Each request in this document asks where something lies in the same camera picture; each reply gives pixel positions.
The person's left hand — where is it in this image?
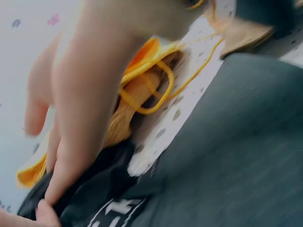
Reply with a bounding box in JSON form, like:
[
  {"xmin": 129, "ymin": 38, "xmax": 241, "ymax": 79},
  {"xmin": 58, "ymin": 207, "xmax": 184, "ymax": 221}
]
[{"xmin": 0, "ymin": 199, "xmax": 62, "ymax": 227}]

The person's right hand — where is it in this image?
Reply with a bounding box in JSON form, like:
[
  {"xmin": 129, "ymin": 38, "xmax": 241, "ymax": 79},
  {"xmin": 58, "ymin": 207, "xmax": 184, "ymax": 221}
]
[{"xmin": 25, "ymin": 0, "xmax": 214, "ymax": 205}]

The mustard knit cloth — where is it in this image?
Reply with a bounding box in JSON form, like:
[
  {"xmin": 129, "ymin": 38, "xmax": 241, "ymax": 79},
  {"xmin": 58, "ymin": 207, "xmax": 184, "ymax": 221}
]
[{"xmin": 104, "ymin": 53, "xmax": 177, "ymax": 153}]

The yellow fabric pouch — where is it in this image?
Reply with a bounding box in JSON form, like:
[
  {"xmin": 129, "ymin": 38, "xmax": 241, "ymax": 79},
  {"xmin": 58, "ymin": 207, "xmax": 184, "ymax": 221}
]
[{"xmin": 16, "ymin": 37, "xmax": 184, "ymax": 190}]

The beige cloth piece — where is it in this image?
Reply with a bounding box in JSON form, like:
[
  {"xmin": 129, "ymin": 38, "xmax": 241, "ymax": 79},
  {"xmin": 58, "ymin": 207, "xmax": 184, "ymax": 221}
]
[{"xmin": 219, "ymin": 17, "xmax": 276, "ymax": 60}]

